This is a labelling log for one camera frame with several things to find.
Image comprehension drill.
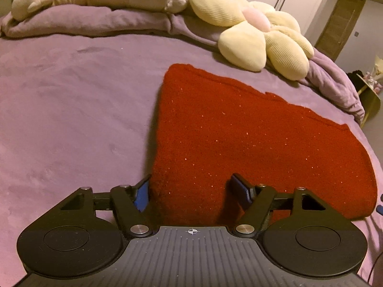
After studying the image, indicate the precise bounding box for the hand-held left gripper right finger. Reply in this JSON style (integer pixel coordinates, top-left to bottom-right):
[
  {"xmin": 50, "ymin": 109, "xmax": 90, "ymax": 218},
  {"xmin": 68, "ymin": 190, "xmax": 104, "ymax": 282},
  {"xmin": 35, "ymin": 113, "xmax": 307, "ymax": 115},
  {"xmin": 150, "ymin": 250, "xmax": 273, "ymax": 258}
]
[{"xmin": 230, "ymin": 173, "xmax": 328, "ymax": 237}]

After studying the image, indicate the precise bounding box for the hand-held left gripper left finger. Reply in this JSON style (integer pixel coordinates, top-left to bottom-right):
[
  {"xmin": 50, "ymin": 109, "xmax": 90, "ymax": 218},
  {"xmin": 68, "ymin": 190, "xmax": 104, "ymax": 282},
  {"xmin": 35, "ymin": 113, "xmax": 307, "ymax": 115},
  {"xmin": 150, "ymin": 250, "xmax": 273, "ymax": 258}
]
[{"xmin": 60, "ymin": 175, "xmax": 153, "ymax": 237}]

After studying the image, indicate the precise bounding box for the red knit cardigan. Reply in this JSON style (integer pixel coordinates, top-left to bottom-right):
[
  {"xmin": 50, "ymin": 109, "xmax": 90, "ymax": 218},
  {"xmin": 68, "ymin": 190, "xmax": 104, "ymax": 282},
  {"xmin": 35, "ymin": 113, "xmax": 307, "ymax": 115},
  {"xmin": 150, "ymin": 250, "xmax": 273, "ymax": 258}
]
[{"xmin": 148, "ymin": 63, "xmax": 378, "ymax": 226}]

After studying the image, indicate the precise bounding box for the purple bed sheet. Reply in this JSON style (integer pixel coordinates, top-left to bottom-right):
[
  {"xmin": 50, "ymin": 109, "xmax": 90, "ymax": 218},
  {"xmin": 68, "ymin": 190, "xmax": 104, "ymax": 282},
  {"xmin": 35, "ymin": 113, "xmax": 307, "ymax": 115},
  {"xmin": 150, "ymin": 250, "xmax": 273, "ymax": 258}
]
[{"xmin": 0, "ymin": 33, "xmax": 383, "ymax": 284}]

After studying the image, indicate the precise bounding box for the yellow side table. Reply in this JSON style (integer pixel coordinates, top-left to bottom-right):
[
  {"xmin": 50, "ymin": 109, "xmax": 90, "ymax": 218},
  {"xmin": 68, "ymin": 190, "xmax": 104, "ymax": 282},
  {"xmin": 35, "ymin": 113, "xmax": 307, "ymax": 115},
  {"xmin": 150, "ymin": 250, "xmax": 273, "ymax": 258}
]
[{"xmin": 357, "ymin": 76, "xmax": 381, "ymax": 127}]

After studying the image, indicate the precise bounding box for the dark cloth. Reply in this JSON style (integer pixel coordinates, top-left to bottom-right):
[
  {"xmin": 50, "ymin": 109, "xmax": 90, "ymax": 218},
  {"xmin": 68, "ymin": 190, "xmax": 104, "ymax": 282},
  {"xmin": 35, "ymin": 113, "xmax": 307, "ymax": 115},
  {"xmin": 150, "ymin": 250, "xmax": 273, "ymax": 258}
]
[{"xmin": 347, "ymin": 71, "xmax": 364, "ymax": 92}]

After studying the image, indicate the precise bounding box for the wrapped flower bouquet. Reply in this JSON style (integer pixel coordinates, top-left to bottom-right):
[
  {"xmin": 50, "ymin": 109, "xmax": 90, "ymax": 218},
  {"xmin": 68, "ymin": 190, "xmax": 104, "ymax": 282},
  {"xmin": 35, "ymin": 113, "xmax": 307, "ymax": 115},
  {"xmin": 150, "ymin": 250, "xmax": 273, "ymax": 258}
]
[{"xmin": 366, "ymin": 55, "xmax": 383, "ymax": 92}]

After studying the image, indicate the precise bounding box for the cream flower-shaped pillow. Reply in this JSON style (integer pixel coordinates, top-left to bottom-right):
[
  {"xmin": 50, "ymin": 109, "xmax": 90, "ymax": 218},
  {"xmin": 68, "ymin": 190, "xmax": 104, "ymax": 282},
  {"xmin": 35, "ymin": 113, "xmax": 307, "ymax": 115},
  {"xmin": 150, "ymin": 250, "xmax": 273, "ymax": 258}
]
[{"xmin": 188, "ymin": 0, "xmax": 315, "ymax": 81}]

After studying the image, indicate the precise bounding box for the purple duvet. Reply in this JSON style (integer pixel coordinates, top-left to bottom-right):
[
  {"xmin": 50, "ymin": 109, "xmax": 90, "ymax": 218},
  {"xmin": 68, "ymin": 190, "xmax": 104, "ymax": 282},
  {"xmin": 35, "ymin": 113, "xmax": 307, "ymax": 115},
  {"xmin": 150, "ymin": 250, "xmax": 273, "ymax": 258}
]
[{"xmin": 0, "ymin": 4, "xmax": 366, "ymax": 123}]

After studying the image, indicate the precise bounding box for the wooden door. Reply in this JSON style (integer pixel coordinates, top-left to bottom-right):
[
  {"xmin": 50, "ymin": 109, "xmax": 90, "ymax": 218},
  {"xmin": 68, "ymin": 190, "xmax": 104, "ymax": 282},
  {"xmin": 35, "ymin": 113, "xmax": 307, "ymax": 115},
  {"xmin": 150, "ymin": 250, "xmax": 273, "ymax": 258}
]
[{"xmin": 314, "ymin": 0, "xmax": 366, "ymax": 62}]

